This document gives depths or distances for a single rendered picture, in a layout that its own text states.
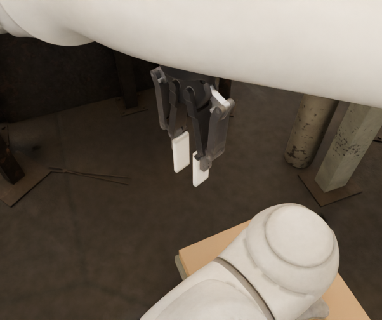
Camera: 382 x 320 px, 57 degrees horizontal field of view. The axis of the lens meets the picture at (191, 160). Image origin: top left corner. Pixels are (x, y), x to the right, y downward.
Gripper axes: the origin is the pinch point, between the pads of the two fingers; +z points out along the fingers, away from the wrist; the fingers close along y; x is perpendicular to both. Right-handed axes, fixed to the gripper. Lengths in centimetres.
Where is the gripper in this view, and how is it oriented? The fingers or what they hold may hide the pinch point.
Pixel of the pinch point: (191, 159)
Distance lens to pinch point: 55.2
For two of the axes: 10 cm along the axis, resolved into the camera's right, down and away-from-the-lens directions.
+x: 7.1, -5.0, 5.0
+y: 7.1, 4.9, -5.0
